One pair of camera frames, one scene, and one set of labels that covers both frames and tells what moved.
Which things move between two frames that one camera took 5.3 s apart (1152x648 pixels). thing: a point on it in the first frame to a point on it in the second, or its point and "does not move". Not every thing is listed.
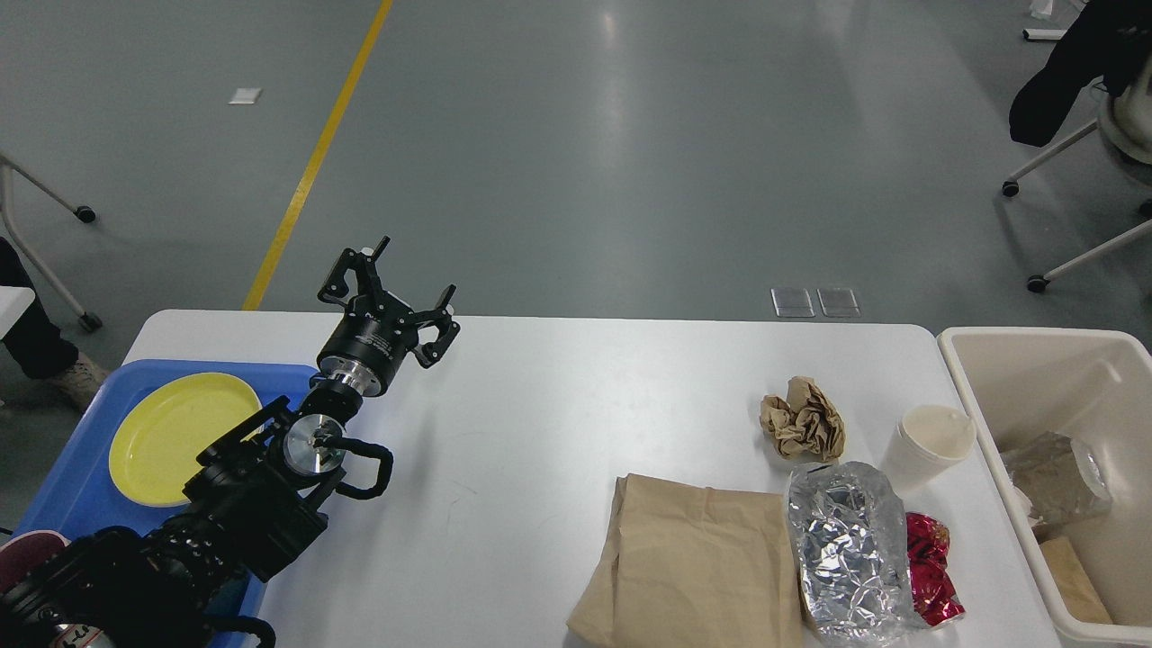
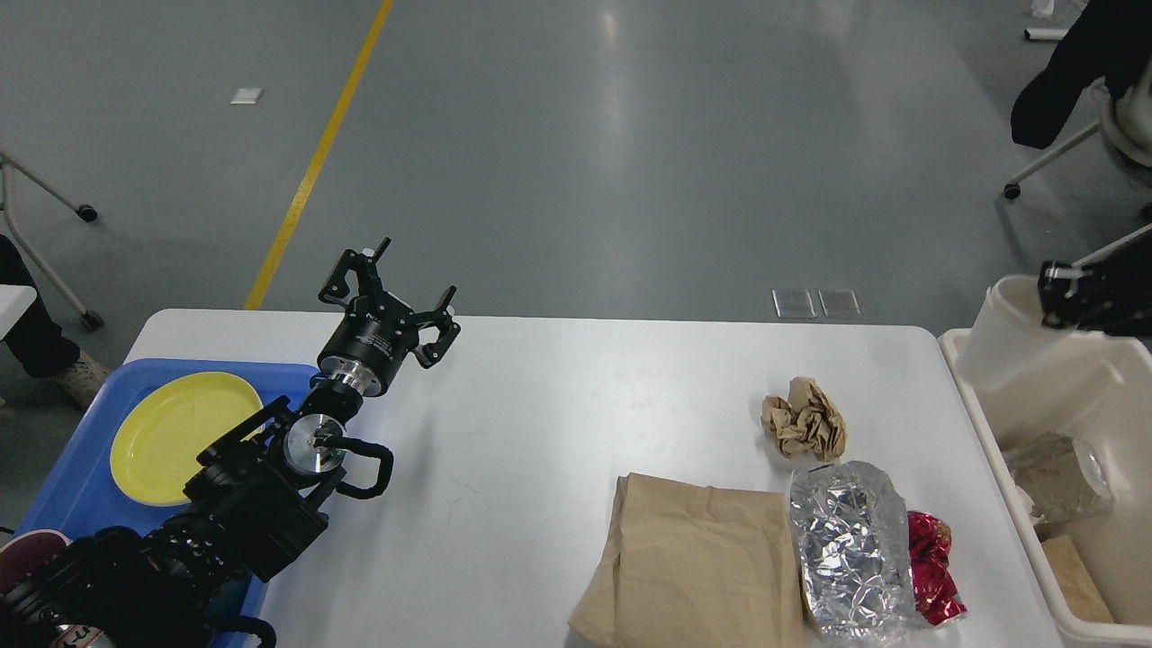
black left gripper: (364, 348) does not move
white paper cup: (926, 441) to (1007, 341)
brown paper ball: (805, 426) does not move
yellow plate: (157, 435) does not move
